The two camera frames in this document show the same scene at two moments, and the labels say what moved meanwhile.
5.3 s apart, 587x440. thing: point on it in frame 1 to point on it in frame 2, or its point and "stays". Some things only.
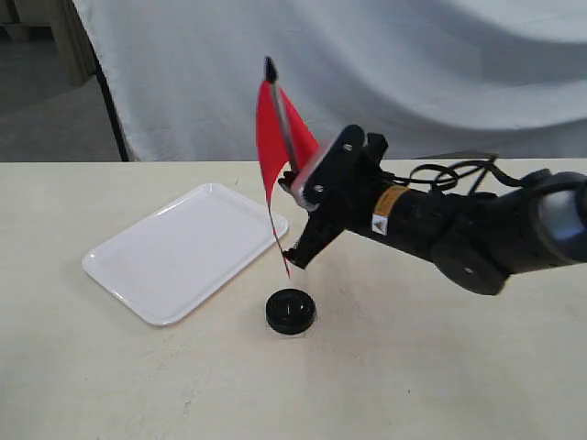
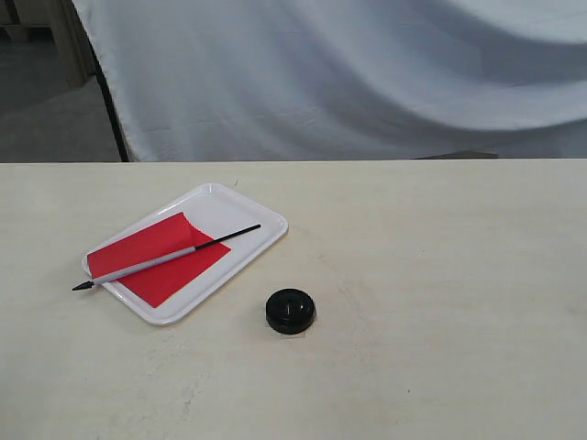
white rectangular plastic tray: (167, 261) stays
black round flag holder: (290, 311) stays
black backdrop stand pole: (105, 93) stays
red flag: (284, 137) to (158, 260)
